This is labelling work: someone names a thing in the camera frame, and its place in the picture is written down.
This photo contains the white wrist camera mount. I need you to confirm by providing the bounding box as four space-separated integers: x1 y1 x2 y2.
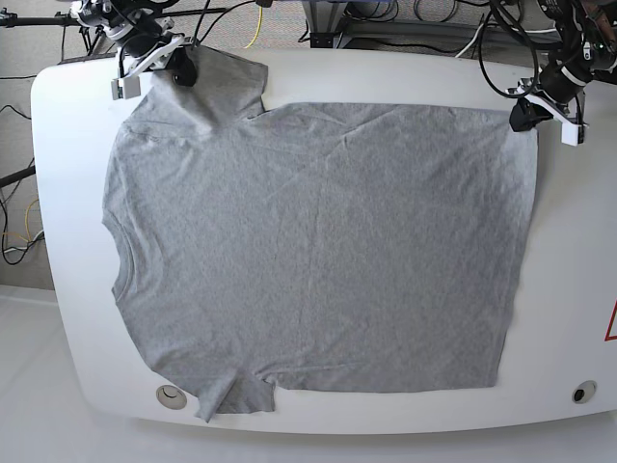
507 78 587 147
111 17 191 100

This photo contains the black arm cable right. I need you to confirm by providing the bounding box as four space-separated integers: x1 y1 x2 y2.
477 0 565 99

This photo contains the black tripod stand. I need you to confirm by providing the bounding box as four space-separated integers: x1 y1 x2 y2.
1 1 115 69

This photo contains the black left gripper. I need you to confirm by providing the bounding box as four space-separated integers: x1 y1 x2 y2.
509 62 588 132

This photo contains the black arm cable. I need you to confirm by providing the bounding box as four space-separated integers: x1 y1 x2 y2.
477 0 565 99
115 0 290 83

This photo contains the yellow cable left floor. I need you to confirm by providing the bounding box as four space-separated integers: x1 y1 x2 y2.
0 197 44 248

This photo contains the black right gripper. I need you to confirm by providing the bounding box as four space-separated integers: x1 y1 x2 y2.
119 31 198 87

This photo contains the beige table grommet cap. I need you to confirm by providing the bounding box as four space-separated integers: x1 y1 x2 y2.
155 385 188 410

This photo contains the black table cable grommet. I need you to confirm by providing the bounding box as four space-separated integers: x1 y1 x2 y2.
572 380 598 404

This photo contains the white cable top right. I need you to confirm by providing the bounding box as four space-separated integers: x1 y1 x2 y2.
454 21 560 60

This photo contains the yellow cable top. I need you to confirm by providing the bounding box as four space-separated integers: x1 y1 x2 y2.
244 6 264 50

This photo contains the grey T-shirt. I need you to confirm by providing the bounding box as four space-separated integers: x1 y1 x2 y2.
102 48 538 420

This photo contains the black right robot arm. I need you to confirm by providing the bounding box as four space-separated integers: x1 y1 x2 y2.
69 1 198 99

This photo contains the black cable left floor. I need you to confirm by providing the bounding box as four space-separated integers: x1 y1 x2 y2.
0 103 45 265

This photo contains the red triangle sticker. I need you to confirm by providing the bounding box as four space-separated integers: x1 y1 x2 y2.
604 303 617 341

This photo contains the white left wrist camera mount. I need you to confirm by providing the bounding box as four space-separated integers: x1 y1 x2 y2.
507 78 587 147

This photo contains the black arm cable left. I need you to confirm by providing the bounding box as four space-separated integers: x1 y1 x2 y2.
115 0 290 83

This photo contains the grey metal frame base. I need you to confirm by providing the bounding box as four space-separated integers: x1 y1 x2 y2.
303 0 560 54

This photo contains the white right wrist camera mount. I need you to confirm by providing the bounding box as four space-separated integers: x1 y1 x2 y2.
111 17 191 100

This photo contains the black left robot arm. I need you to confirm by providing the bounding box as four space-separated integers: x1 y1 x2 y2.
510 1 616 143

